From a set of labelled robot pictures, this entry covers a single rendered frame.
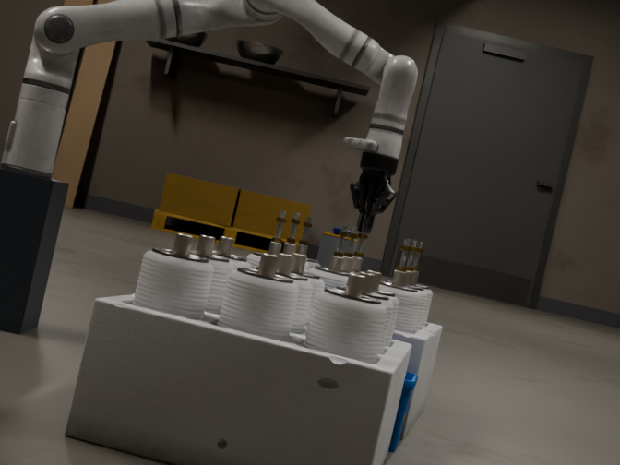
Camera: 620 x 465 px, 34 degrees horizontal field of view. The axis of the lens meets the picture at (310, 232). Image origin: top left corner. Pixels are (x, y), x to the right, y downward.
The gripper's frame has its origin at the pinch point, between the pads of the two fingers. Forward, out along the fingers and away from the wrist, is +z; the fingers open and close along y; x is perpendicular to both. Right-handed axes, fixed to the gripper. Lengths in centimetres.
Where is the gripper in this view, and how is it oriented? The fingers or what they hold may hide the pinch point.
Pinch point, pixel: (365, 223)
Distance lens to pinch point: 211.0
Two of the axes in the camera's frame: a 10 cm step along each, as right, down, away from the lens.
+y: -5.9, -1.4, 8.0
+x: -7.8, -1.7, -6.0
